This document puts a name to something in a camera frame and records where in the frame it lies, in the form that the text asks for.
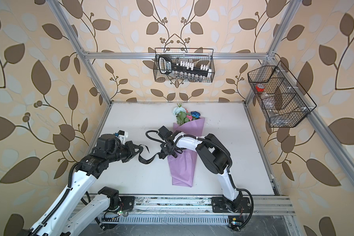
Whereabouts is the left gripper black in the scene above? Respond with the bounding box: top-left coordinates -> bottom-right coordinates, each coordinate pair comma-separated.
106,141 -> 144,164

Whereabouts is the pink purple wrapping paper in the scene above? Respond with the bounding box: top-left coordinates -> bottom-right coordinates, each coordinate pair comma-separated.
168,118 -> 205,187

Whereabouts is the blue fake rose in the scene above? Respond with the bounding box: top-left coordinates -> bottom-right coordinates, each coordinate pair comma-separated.
191,111 -> 201,120

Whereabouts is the pale green fake flower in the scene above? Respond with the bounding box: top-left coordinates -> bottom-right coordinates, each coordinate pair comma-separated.
172,103 -> 187,117

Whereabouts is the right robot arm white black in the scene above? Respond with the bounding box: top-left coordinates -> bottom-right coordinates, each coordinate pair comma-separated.
156,126 -> 254,213

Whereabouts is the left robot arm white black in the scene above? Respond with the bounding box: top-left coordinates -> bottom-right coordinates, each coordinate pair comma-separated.
15,131 -> 144,236

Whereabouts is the black socket tool set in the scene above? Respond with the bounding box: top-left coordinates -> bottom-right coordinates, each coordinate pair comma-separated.
154,54 -> 214,78

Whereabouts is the red capped clear bottle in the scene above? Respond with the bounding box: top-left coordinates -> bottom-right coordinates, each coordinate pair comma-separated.
255,83 -> 277,111

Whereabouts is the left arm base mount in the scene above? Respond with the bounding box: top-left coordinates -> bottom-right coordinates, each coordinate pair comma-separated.
104,195 -> 135,212

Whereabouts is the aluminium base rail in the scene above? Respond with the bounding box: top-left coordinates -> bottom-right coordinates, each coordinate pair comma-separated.
121,194 -> 296,216

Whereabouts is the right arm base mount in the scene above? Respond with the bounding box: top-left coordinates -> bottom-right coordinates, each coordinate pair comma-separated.
211,196 -> 253,214

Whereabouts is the back black wire basket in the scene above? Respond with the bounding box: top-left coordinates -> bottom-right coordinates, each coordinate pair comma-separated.
153,47 -> 215,84

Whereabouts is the black wire basket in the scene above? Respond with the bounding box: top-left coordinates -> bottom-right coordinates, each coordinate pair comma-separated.
153,47 -> 215,84
247,61 -> 317,128

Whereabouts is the right black wire basket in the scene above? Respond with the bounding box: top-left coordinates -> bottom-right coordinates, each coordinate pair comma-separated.
247,61 -> 317,128

